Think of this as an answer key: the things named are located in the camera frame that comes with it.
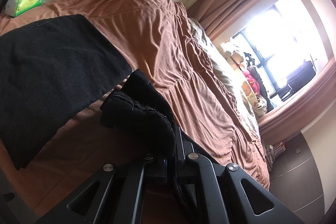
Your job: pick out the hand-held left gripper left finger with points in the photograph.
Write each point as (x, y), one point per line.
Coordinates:
(158, 170)

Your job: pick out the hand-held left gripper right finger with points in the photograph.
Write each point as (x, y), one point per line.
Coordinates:
(183, 166)

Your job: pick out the black pants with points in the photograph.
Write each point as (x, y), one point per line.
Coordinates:
(141, 113)

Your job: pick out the white nightstand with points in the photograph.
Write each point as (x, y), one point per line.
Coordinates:
(275, 153)

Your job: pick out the red plush toy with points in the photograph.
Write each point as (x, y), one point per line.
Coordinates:
(250, 81)

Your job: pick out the long dark plush toy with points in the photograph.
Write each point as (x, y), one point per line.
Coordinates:
(263, 87)

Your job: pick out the beige plush toy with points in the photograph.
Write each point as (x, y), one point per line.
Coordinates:
(233, 56)

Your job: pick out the brown blanket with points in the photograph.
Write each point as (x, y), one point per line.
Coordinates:
(183, 43)

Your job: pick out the black plush toy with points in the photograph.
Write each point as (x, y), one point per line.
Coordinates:
(249, 60)

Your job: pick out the folded black garment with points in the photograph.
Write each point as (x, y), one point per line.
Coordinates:
(52, 77)

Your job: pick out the black framed window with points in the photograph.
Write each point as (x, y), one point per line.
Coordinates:
(283, 37)

